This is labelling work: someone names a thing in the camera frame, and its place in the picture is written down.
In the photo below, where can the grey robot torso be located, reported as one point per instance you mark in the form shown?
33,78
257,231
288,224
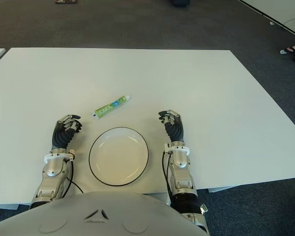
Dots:
96,216

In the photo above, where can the colourful flat box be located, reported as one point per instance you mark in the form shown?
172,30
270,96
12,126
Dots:
66,1

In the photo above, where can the green toothpaste tube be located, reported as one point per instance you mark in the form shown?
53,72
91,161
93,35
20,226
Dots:
108,107

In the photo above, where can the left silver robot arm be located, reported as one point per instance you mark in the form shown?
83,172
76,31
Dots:
52,169

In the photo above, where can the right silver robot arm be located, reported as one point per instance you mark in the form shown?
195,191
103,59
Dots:
180,172

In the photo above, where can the small white floor object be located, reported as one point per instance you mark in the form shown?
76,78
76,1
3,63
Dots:
282,51

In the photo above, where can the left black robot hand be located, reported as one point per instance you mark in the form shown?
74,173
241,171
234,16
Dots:
61,137

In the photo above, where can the white table underframe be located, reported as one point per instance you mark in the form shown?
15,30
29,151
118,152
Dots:
218,189

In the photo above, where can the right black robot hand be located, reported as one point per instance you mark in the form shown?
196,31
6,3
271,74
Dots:
175,130

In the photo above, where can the white plate black rim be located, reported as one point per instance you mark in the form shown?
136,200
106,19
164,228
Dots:
118,157

